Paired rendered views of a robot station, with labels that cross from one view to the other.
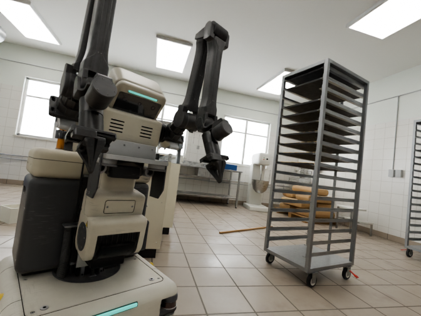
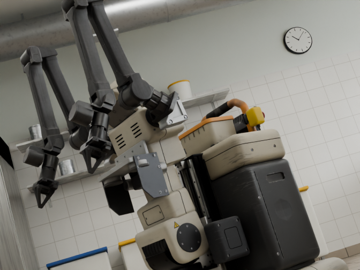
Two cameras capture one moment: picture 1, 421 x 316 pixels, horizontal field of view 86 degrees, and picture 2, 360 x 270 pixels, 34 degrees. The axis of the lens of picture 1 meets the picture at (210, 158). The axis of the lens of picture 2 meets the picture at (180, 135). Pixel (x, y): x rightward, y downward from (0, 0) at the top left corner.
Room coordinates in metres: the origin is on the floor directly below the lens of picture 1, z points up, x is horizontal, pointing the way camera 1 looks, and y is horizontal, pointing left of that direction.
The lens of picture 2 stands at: (1.28, -1.79, 0.41)
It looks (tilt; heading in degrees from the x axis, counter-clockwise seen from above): 12 degrees up; 95
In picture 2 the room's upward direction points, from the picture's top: 17 degrees counter-clockwise
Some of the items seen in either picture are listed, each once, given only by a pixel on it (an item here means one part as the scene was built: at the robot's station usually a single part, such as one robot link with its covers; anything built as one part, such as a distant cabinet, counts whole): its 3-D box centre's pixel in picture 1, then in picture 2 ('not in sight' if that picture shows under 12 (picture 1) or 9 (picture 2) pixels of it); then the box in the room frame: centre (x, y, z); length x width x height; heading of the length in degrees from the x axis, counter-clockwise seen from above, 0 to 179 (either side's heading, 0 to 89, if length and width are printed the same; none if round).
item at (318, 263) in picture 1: (316, 170); not in sight; (2.13, -1.00, 0.93); 0.64 x 0.51 x 1.78; 119
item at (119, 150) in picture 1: (129, 169); (133, 177); (0.89, 0.31, 0.77); 0.28 x 0.16 x 0.22; 133
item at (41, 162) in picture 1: (92, 199); (226, 205); (1.17, 0.57, 0.59); 0.55 x 0.34 x 0.83; 133
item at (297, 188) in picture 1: (309, 190); not in sight; (5.15, -2.31, 0.64); 0.72 x 0.42 x 0.15; 21
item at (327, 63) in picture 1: (317, 162); not in sight; (1.79, -0.85, 0.97); 0.03 x 0.03 x 1.70; 29
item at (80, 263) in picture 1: (120, 239); (194, 249); (1.02, 0.35, 0.45); 0.28 x 0.27 x 0.25; 133
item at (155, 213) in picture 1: (145, 199); not in sight; (2.27, 0.59, 0.45); 0.70 x 0.34 x 0.90; 16
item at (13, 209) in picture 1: (20, 212); not in sight; (2.57, 2.02, 0.08); 0.30 x 0.22 x 0.16; 155
